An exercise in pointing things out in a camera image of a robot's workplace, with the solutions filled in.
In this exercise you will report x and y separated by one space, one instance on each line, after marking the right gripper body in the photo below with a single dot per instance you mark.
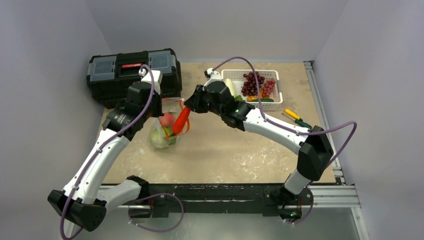
198 100

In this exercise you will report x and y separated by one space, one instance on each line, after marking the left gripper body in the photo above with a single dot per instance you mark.
154 109

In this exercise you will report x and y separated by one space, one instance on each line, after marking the orange carrot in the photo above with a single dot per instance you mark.
180 121

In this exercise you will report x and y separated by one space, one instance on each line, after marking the clear zip top bag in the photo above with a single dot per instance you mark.
172 105

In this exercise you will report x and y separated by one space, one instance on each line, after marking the pink peach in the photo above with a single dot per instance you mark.
167 120

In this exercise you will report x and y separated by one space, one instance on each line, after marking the green cabbage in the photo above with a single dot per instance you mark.
159 140

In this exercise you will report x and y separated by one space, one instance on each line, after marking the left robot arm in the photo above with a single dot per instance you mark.
82 202

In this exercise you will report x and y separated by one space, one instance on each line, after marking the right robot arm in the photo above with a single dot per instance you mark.
312 146

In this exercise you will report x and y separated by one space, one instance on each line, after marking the white radish with leaves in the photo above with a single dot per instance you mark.
229 83

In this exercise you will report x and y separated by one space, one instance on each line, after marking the white plastic basket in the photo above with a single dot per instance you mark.
236 75

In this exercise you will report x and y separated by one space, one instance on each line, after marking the dark red grapes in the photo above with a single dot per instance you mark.
249 87

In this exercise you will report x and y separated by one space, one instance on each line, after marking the orange pepper piece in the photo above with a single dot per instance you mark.
256 96

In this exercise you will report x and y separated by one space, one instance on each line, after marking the black toolbox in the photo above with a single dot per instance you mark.
109 76

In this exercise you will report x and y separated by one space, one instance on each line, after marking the green cucumber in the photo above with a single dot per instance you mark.
266 100

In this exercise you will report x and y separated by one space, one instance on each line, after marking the light red grapes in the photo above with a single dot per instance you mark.
268 88

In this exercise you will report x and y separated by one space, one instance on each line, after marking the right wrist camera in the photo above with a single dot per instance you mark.
212 76

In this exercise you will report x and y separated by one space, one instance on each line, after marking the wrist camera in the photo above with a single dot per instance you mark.
212 76
149 76

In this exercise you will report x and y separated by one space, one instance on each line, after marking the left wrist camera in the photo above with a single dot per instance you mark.
149 76

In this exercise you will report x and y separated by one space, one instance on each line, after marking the yellow handled screwdriver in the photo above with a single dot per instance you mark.
292 115

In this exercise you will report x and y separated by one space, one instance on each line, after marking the green handled screwdriver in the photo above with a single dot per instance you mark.
298 122

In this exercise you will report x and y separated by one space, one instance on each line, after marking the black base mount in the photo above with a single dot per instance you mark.
266 199

